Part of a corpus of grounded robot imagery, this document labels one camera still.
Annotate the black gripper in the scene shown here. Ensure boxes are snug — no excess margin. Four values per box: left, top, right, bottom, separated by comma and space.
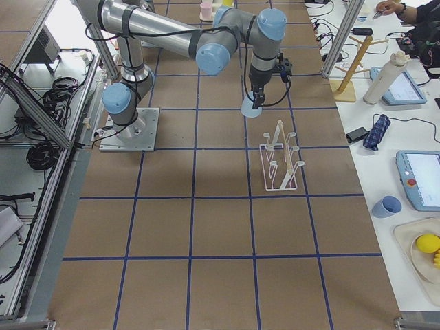
249, 67, 272, 109

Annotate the light blue plastic cup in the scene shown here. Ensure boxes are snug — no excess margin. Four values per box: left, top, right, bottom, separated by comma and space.
241, 91, 263, 118

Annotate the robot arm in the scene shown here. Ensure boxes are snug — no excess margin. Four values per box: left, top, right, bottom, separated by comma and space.
73, 1, 287, 138

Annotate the pink plastic cup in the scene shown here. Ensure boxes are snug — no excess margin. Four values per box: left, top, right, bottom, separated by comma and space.
199, 1, 212, 21

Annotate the blue cup on side table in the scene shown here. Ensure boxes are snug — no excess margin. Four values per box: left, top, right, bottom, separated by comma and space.
371, 195, 402, 219

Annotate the wooden mug tree stand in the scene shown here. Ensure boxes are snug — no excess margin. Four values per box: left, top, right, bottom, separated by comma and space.
329, 36, 387, 102

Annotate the black power adapter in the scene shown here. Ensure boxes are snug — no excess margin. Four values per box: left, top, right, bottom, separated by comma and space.
346, 127, 369, 144

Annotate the blue plaid folded umbrella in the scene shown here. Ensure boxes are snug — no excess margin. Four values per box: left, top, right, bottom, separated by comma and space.
363, 115, 391, 151

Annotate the blue teach pendant far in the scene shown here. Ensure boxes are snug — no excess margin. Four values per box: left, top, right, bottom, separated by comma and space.
382, 70, 427, 106

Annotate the blue teach pendant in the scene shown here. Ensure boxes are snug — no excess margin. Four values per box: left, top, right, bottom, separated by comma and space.
395, 150, 439, 212
382, 70, 427, 106

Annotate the person at side table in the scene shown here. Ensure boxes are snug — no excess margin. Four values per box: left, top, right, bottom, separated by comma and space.
375, 1, 439, 69

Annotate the blue teach pendant near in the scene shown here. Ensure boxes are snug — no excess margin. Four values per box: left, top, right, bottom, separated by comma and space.
395, 150, 439, 212

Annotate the yellow toy fruit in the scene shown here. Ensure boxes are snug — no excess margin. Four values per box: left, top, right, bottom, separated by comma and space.
415, 234, 440, 254

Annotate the beige tray with plate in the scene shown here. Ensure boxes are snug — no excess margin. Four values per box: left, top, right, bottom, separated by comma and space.
393, 218, 439, 306

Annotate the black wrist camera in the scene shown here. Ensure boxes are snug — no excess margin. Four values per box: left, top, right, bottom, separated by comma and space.
273, 52, 293, 83

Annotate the white wire cup rack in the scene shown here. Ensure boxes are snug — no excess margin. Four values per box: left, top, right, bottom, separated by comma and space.
258, 120, 305, 192

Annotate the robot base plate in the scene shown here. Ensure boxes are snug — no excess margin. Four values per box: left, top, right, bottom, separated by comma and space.
99, 107, 160, 152

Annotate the aluminium frame post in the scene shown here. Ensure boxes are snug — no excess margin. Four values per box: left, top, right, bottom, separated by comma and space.
322, 0, 364, 78

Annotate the black cables bundle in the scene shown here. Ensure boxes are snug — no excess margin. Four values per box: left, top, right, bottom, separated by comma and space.
0, 61, 90, 173

